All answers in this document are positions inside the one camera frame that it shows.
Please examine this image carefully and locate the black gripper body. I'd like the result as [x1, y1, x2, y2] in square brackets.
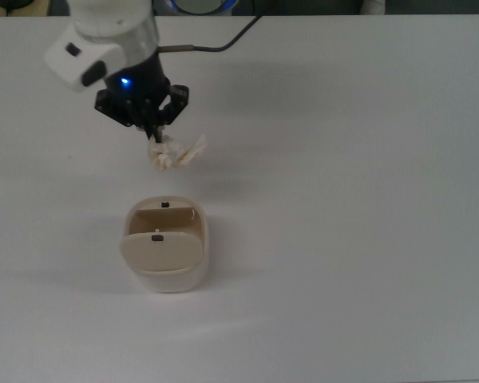
[102, 51, 172, 104]

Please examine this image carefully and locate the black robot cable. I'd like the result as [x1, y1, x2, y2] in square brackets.
[156, 14, 264, 53]

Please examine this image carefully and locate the small white lidded bin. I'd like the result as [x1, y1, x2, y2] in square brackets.
[119, 194, 211, 294]

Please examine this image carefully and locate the grey disc with blue rim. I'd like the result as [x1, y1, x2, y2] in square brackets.
[169, 0, 240, 13]

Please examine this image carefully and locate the white paper trash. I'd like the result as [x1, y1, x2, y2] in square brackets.
[146, 133, 208, 173]

